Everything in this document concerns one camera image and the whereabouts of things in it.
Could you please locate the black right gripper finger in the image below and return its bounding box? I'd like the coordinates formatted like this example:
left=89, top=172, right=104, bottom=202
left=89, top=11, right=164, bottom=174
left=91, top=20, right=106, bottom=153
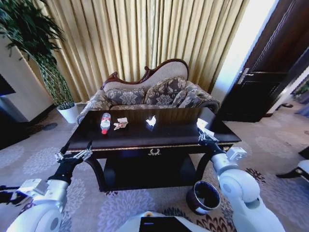
left=197, top=125, right=206, bottom=144
left=205, top=131, right=220, bottom=144

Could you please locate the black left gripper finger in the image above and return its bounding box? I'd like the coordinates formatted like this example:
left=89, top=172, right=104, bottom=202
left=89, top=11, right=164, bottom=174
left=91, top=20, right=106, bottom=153
left=54, top=143, right=70, bottom=162
left=71, top=139, right=94, bottom=160

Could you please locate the dark round trash bin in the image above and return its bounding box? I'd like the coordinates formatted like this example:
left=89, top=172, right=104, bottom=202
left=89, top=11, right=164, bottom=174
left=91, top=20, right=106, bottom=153
left=186, top=180, right=221, bottom=216

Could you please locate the crumpled white paper sheet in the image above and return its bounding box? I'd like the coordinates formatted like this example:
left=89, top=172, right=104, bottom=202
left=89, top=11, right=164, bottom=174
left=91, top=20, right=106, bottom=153
left=197, top=117, right=215, bottom=137

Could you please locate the clear plastic bottle red cap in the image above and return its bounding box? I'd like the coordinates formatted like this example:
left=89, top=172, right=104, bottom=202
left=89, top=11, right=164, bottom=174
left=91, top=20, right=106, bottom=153
left=99, top=112, right=112, bottom=135

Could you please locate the white plant pot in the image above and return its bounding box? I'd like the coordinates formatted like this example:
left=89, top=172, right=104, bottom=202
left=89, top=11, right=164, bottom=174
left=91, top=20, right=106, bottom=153
left=56, top=102, right=79, bottom=124

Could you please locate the dark wooden coffee table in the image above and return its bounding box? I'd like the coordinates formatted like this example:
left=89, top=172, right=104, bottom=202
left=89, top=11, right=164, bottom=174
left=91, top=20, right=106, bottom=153
left=64, top=107, right=242, bottom=193

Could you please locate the crumpled red white paper box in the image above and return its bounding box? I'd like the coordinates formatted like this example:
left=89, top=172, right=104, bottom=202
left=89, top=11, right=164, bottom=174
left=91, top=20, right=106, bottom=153
left=112, top=117, right=129, bottom=131

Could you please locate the crumpled white paper ball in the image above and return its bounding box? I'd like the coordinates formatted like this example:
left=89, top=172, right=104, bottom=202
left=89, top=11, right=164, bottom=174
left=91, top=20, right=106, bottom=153
left=145, top=115, right=157, bottom=128

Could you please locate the floral cushion gold fringe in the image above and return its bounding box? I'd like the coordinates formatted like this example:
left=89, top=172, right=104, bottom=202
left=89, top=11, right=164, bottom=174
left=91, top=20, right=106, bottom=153
left=144, top=77, right=187, bottom=106
left=104, top=87, right=146, bottom=106

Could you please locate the floral upholstered wooden sofa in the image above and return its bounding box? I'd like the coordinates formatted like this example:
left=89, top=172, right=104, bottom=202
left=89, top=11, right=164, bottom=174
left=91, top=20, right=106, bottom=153
left=76, top=58, right=221, bottom=124

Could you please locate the white dark-legged chair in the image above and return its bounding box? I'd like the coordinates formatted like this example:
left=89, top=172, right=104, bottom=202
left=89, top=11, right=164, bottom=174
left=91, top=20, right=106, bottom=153
left=276, top=145, right=309, bottom=180

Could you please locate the white robot front shell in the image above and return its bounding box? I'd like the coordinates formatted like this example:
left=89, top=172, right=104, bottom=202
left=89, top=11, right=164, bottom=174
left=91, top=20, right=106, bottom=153
left=115, top=209, right=211, bottom=232

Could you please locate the dark wooden door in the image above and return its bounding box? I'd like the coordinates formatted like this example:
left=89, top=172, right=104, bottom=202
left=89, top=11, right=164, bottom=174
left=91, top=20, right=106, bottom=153
left=217, top=0, right=309, bottom=123

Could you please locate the gold pleated curtain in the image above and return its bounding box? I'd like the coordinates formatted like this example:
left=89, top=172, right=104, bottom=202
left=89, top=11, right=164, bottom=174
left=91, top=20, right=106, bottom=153
left=41, top=0, right=250, bottom=103

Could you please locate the green leafy potted plant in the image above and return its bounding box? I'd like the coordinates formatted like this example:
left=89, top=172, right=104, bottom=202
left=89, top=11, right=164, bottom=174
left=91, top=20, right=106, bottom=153
left=0, top=0, right=75, bottom=110

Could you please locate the silver door handle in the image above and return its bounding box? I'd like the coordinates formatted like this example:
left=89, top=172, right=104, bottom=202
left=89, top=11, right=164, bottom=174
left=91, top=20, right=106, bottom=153
left=237, top=68, right=254, bottom=85

